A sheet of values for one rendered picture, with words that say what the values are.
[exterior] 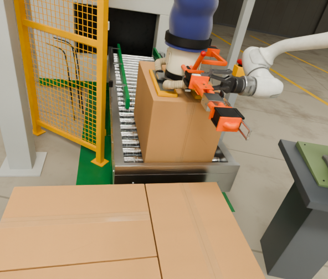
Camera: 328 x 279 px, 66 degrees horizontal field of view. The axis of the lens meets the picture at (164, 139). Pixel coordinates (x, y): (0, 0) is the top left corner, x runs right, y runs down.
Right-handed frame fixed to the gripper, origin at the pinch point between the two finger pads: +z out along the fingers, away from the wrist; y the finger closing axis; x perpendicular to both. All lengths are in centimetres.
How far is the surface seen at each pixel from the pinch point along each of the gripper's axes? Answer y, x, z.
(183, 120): 23.0, 5.7, 0.1
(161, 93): 11.6, 10.1, 12.8
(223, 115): -2.6, -35.7, 3.7
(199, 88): -1.3, -11.4, 3.7
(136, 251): 54, -44, 26
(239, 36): 23, 281, -164
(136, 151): 55, 20, 19
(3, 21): 1, 67, 95
